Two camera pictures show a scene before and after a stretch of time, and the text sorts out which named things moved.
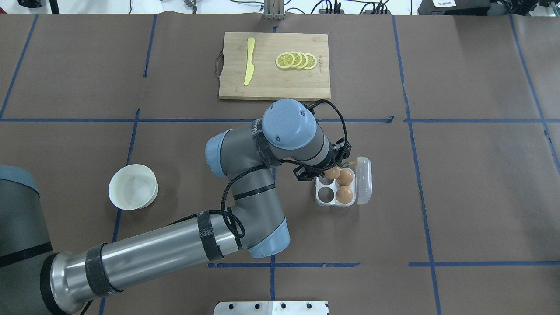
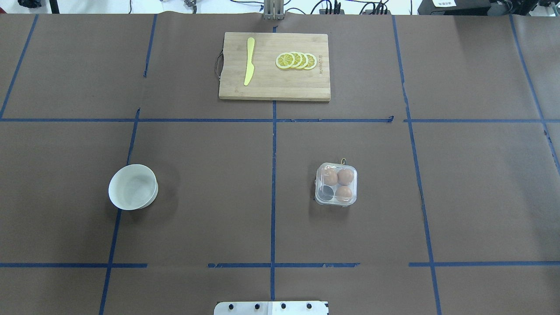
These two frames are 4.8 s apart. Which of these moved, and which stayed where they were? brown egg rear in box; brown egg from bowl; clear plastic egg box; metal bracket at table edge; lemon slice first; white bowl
Moved: brown egg from bowl; clear plastic egg box
Stayed: white bowl; lemon slice first; metal bracket at table edge; brown egg rear in box
